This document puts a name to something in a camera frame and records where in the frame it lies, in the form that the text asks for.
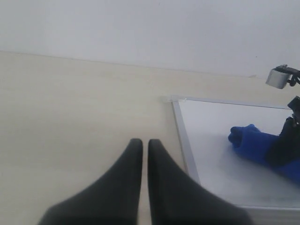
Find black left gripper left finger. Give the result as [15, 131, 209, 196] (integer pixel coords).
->
[39, 139, 143, 225]

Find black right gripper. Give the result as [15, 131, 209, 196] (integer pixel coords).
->
[266, 96, 300, 167]

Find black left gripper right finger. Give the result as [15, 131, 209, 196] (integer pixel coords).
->
[148, 139, 253, 225]

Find blue microfibre cloth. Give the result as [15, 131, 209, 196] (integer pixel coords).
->
[228, 124, 300, 184]

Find white board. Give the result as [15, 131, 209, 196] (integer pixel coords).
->
[170, 96, 300, 225]

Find clear tape back-left corner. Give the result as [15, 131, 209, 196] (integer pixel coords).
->
[160, 95, 187, 103]

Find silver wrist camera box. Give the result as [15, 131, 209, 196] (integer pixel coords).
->
[266, 64, 300, 89]

